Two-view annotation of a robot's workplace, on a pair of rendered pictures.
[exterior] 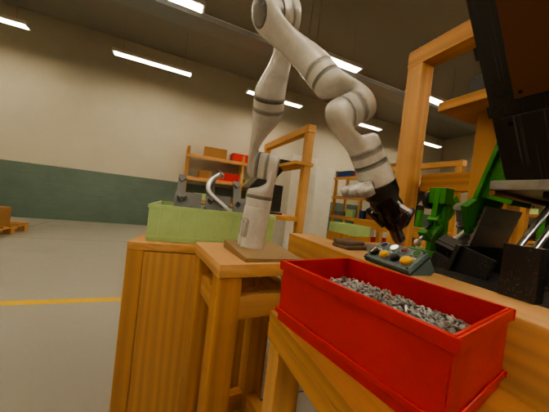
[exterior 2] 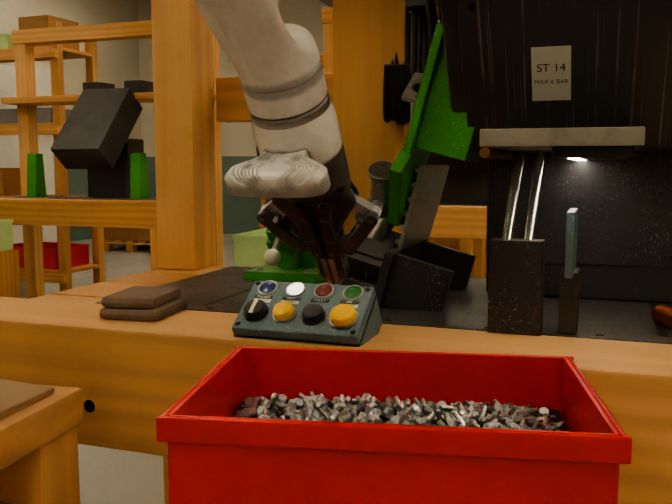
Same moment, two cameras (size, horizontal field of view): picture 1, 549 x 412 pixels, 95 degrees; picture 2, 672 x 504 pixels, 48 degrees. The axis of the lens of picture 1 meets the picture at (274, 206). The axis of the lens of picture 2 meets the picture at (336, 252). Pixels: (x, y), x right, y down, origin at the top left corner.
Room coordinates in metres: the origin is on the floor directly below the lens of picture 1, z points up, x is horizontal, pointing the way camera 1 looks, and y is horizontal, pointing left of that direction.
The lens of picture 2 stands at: (0.08, 0.27, 1.09)
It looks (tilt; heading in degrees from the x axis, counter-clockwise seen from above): 6 degrees down; 312
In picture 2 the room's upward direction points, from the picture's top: straight up
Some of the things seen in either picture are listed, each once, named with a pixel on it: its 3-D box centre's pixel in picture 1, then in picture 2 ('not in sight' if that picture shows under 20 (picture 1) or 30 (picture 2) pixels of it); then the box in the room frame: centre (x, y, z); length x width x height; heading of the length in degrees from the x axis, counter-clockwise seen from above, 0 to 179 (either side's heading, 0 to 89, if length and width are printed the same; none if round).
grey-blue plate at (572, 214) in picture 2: not in sight; (570, 269); (0.48, -0.58, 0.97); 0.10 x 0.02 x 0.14; 113
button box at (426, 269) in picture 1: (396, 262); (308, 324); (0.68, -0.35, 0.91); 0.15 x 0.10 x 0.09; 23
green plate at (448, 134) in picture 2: (511, 178); (451, 107); (0.66, -0.61, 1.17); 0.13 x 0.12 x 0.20; 23
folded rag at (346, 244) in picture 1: (350, 244); (145, 302); (0.92, -0.29, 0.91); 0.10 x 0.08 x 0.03; 120
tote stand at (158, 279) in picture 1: (201, 306); not in sight; (1.42, 0.34, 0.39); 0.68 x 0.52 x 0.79; 103
